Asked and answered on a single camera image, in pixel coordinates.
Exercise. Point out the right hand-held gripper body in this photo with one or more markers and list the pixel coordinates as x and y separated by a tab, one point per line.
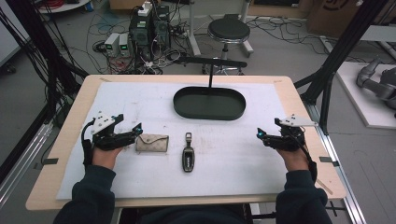
291	137

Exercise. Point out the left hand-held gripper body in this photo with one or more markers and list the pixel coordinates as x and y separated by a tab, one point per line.
106	137

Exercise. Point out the beige quilted wallet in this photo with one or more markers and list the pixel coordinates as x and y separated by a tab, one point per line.
152	143

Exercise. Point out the black car key fob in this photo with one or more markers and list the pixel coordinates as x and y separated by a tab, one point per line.
188	157

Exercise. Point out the black oval tray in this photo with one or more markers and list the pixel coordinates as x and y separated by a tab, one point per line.
209	104

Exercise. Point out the person's left hand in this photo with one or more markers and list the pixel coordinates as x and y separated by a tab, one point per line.
106	157

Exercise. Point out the person's right hand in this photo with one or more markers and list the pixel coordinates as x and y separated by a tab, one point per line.
292	160

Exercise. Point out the white table mat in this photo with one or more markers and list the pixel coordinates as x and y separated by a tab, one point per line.
230	155

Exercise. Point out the black tape piece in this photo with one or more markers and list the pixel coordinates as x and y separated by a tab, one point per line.
49	161
327	159

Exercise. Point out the white floor platform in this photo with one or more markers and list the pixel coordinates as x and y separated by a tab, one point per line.
358	99

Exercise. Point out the grey bench power supply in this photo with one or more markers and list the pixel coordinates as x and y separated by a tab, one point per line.
124	44
111	43

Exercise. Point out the black T-shaped stand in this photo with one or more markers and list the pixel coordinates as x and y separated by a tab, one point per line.
211	63

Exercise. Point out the black computer tower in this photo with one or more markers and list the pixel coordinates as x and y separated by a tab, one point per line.
140	31
162	28

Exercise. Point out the black round stool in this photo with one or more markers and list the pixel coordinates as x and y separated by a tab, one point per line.
229	29

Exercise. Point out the white power strip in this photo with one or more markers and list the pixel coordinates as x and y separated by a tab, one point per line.
144	9

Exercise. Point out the brown cardboard box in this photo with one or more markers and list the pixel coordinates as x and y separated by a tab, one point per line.
336	15

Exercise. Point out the white round table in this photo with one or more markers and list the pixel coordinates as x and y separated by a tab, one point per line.
62	6

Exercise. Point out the aluminium rail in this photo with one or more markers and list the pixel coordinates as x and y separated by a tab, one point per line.
21	155
339	174

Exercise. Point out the black frame post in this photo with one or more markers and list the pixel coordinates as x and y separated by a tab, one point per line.
34	37
342	46

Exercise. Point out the white desk leg frame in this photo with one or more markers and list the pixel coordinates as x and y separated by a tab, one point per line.
194	37

